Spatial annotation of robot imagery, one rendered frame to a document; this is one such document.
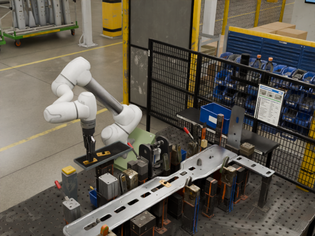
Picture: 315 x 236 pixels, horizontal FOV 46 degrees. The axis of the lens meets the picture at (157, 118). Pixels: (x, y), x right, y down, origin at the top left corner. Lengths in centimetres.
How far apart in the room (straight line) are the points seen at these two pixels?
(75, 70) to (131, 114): 59
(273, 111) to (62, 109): 162
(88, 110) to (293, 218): 160
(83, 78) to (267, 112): 141
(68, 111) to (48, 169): 241
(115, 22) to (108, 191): 812
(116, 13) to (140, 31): 493
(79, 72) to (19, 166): 218
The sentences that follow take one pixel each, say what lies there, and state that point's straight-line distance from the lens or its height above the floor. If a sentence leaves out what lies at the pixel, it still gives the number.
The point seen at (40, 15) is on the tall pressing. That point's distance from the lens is 1016.
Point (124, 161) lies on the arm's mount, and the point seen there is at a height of 78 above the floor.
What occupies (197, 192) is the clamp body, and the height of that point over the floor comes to 102.
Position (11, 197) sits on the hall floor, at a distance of 410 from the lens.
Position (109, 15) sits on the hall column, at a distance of 1003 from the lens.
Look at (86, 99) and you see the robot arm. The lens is 208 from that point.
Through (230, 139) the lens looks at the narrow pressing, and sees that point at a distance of 288.
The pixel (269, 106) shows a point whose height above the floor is 129.
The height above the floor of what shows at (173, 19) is 152.
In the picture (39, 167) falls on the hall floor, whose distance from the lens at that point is 449.
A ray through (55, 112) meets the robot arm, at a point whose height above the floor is 155.
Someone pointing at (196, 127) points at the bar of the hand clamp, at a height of 120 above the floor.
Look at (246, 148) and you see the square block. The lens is 278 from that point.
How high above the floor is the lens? 241
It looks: 26 degrees down
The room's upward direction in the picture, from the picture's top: 2 degrees clockwise
